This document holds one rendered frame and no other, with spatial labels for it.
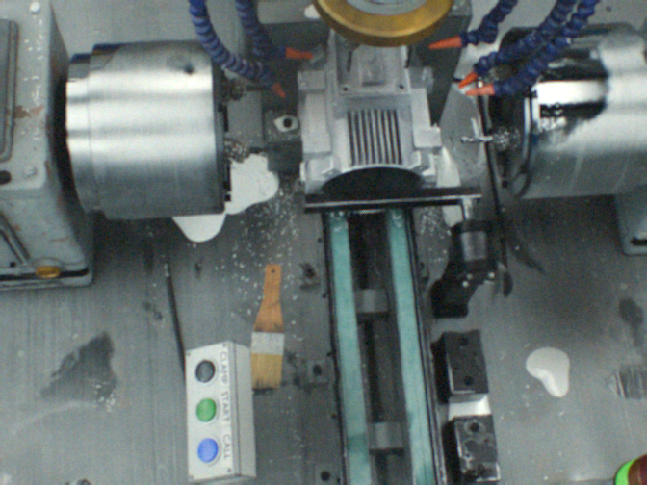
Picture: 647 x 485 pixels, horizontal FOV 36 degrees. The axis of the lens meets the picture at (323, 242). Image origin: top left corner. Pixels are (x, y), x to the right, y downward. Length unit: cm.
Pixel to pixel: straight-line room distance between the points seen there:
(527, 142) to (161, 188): 50
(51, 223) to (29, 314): 25
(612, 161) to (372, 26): 43
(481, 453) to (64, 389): 64
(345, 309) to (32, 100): 53
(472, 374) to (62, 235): 63
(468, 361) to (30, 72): 75
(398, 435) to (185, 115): 56
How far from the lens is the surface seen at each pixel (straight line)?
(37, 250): 151
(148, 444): 154
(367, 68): 139
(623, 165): 144
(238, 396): 127
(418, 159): 137
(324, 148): 139
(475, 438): 150
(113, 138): 133
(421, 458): 142
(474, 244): 139
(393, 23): 119
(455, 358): 152
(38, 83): 137
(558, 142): 139
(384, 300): 155
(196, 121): 132
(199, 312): 159
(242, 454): 126
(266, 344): 156
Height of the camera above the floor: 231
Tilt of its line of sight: 68 degrees down
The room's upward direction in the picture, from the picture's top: 6 degrees clockwise
